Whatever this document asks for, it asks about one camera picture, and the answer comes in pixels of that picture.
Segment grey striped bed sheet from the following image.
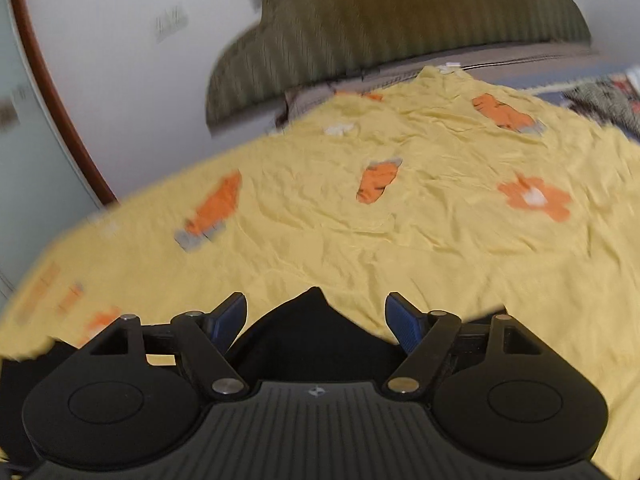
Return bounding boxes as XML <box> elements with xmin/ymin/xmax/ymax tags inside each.
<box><xmin>210</xmin><ymin>42</ymin><xmax>640</xmax><ymax>137</ymax></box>

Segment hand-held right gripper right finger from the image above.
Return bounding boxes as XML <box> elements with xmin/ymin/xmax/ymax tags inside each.
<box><xmin>382</xmin><ymin>291</ymin><xmax>545</xmax><ymax>402</ymax></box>

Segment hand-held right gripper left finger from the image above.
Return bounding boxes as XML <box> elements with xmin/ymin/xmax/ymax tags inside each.
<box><xmin>80</xmin><ymin>291</ymin><xmax>251</xmax><ymax>402</ymax></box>

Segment zebra pattern cloth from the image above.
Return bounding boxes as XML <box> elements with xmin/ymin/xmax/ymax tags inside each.
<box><xmin>559</xmin><ymin>66</ymin><xmax>640</xmax><ymax>142</ymax></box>

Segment frosted glass wardrobe door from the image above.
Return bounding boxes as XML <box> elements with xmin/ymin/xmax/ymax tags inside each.
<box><xmin>0</xmin><ymin>0</ymin><xmax>120</xmax><ymax>311</ymax></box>

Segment black pants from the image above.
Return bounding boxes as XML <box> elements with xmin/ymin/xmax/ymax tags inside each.
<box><xmin>0</xmin><ymin>286</ymin><xmax>405</xmax><ymax>471</ymax></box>

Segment olive upholstered headboard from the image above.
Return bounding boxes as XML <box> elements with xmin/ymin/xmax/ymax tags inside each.
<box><xmin>205</xmin><ymin>0</ymin><xmax>593</xmax><ymax>137</ymax></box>

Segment yellow carrot print blanket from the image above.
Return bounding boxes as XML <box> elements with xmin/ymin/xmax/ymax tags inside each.
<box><xmin>0</xmin><ymin>62</ymin><xmax>640</xmax><ymax>480</ymax></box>

